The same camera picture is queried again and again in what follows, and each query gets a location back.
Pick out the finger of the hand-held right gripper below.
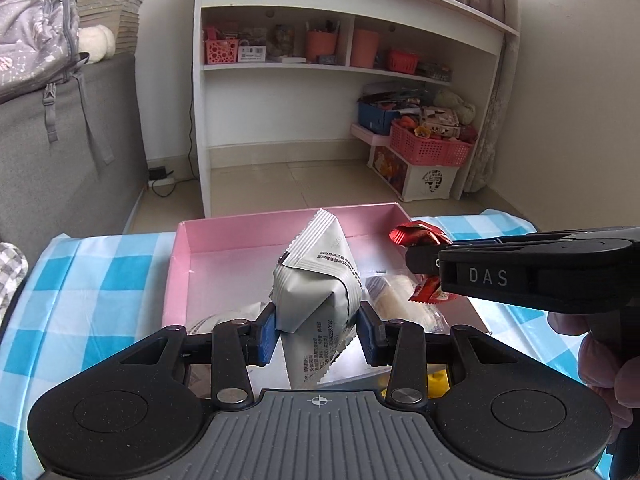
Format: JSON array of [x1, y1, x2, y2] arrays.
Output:
[[450, 226, 640, 249], [404, 243, 454, 279]]

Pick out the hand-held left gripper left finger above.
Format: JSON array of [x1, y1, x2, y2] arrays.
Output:
[[119, 304, 277, 410]]

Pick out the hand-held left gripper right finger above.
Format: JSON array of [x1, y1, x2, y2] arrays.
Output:
[[358, 303, 522, 408]]

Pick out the small red candy packet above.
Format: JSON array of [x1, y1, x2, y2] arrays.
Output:
[[388, 220, 459, 304]]

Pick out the grey snack packet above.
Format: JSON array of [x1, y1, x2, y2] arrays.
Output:
[[272, 208, 362, 390]]

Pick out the pink cardboard box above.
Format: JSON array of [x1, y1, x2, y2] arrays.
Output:
[[162, 202, 494, 342]]

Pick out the person's right hand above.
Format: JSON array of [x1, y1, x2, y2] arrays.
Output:
[[547, 309, 635, 444]]

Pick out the clear wrapped pastry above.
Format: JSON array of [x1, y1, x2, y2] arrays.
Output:
[[364, 274, 447, 334]]

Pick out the white printed storage box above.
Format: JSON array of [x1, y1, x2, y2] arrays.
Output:
[[367, 144, 459, 204]]

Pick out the yellow printed packet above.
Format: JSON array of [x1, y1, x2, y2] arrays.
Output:
[[379, 364, 452, 402]]

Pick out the large pink basket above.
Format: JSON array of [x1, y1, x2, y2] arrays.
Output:
[[389, 119, 474, 168]]

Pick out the pink plastic tray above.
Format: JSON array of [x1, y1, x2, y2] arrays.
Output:
[[349, 123, 392, 148]]

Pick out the blue storage box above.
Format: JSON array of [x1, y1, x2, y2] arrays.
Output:
[[357, 99, 402, 136]]

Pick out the beige plush toy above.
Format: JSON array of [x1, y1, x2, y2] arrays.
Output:
[[434, 89, 477, 124]]

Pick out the light patterned curtain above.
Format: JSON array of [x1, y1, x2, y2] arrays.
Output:
[[462, 0, 522, 194]]

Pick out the blue checked tablecloth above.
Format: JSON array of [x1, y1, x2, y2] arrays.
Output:
[[0, 207, 640, 480]]

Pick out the dark flat box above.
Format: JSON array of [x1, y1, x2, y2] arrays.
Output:
[[419, 62, 454, 84]]

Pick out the small red basket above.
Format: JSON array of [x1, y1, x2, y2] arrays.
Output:
[[386, 49, 421, 74]]

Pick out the orange plastic cup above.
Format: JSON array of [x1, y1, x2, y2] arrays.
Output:
[[349, 28, 381, 69]]

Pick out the orange pen cup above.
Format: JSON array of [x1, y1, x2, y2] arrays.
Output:
[[305, 29, 339, 64]]

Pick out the grey sofa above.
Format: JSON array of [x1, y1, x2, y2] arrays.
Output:
[[0, 52, 152, 257]]

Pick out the glass jar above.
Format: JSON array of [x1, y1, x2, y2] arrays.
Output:
[[269, 24, 297, 59]]

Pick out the grey checked cloth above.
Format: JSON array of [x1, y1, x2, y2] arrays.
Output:
[[0, 242, 29, 313]]

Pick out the white shelf desk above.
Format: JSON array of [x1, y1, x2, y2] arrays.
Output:
[[192, 0, 521, 219]]

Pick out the pink perforated basket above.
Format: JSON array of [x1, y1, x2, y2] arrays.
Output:
[[203, 38, 239, 65]]

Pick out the white plush toy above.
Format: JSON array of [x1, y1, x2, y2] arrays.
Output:
[[78, 24, 117, 64]]

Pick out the stack of books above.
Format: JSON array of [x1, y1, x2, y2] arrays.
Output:
[[72, 0, 151, 55]]

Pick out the grey patterned backpack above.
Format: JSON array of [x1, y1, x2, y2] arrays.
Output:
[[0, 0, 117, 165]]

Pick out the black cable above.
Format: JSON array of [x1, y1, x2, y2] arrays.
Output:
[[150, 102, 197, 199]]

